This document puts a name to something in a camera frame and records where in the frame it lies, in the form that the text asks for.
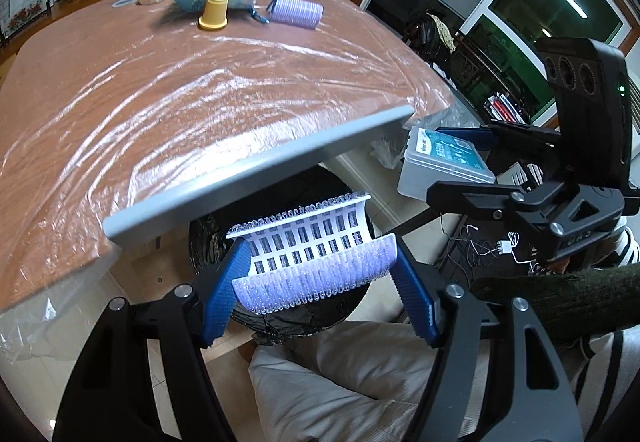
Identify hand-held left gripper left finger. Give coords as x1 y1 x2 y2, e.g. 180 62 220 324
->
52 237 251 442

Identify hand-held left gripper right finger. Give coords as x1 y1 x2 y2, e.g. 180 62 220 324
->
390 242 586 442

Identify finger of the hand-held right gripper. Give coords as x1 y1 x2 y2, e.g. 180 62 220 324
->
425 172 581 233
435 119 568 163

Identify clear plastic storage box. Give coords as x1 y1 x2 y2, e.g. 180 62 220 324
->
397 126 497 203

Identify black trash bin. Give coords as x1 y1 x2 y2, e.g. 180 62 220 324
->
187 167 373 345

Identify purple hair roller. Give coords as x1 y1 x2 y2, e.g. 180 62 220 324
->
270 0 324 31
226 191 398 317

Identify person's right forearm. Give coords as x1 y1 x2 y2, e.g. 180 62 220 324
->
472 264 640 348

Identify white cushion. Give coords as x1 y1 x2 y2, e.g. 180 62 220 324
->
248 321 491 442

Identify dark bag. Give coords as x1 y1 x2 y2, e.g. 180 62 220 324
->
405 12 457 58

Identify person's striped shirt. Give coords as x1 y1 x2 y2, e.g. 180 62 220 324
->
570 222 640 442

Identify yellow plastic cup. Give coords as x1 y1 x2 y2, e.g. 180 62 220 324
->
198 0 229 29

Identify framed red flower picture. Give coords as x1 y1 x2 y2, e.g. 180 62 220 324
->
2 2 51 40

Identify white charger with cables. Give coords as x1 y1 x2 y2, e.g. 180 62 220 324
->
450 222 536 267

